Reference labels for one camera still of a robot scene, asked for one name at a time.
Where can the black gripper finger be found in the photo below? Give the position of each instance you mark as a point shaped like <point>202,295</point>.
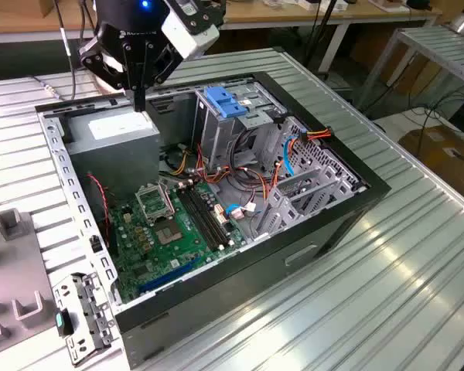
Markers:
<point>166,65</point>
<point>100,62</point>

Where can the grey metal disk bay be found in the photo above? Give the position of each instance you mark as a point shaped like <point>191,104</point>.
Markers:
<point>325,193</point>

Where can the blue plastic drive latch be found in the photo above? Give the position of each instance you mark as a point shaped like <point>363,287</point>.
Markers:
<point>224,102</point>

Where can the grey optical drive cage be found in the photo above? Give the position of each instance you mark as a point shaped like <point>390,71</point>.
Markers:
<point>216,139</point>

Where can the grey power supply unit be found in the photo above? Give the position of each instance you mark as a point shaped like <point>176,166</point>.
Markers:
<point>112,162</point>

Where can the long wooden desk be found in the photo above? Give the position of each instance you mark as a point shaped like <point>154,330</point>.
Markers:
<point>255,13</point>

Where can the black case fan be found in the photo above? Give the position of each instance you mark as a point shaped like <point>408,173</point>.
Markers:
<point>96,210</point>

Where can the black stand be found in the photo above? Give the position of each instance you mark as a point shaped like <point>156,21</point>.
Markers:
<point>316,27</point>

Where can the black RAM slot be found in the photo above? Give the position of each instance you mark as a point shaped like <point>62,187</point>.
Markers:
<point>204,217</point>
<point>199,219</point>
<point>209,215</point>
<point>214,213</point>

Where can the CPU socket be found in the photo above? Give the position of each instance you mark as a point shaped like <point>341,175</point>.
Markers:
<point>168,233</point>

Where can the black case latch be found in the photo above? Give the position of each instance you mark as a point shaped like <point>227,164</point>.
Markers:
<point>96,244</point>

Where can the green motherboard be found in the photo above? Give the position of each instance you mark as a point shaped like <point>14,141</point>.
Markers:
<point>193,253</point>

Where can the blue expansion slot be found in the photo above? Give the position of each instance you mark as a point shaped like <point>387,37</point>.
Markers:
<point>166,279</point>

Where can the grey parts rack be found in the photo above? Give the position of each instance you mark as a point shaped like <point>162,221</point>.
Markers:
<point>15,263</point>

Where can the black open PC case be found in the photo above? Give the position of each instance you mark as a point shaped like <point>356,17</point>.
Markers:
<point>216,293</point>

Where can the black clip with teal stripe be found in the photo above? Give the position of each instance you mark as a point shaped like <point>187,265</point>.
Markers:
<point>65,324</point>

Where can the brown cardboard box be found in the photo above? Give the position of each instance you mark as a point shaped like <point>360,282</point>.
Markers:
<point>441,150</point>

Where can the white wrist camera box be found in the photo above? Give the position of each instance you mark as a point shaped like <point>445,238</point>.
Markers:
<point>185,36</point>

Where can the grey rear slot bracket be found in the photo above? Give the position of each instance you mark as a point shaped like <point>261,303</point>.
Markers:
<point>89,320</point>

